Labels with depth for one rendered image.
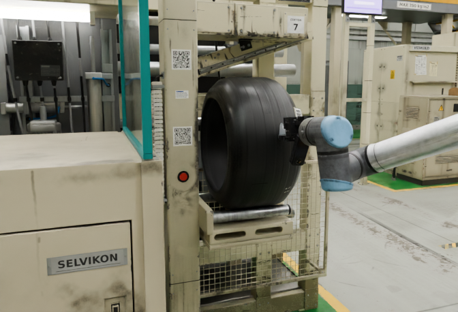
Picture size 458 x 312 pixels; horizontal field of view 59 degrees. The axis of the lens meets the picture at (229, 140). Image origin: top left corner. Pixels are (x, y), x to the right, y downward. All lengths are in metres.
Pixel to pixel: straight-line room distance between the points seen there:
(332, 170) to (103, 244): 0.65
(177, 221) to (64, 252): 0.83
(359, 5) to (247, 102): 4.40
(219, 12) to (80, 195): 1.25
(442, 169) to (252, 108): 5.16
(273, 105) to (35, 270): 0.99
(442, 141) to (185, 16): 0.96
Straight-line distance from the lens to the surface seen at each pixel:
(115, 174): 0.82
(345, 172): 1.18
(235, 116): 1.47
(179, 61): 1.54
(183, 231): 1.65
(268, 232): 1.69
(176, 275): 1.72
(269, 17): 1.97
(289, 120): 1.34
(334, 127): 1.15
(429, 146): 1.19
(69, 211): 0.84
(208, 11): 1.87
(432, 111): 6.17
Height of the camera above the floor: 1.42
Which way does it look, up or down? 8 degrees down
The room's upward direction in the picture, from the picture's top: straight up
